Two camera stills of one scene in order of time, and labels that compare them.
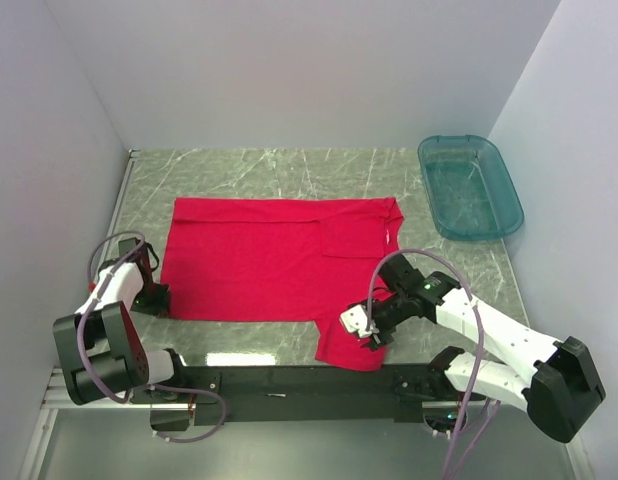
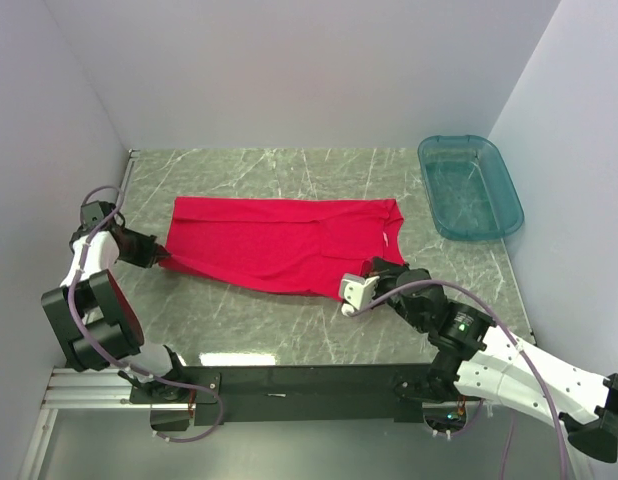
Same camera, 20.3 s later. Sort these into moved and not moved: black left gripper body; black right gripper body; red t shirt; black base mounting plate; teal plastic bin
Moved: black left gripper body; red t shirt; black right gripper body
Not moved: black base mounting plate; teal plastic bin
